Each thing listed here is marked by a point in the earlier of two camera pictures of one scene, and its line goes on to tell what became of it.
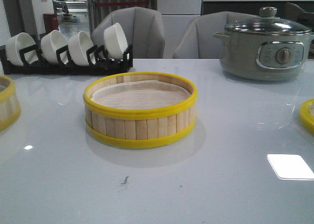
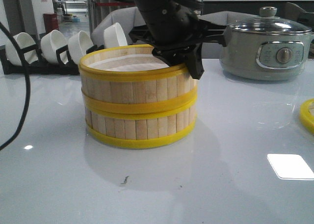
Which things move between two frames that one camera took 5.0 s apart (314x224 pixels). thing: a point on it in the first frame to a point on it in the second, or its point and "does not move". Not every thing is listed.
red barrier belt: [122, 3] does not move
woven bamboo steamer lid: [306, 116] does not move
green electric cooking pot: [264, 57] does not move
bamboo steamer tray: [10, 110] to [128, 90]
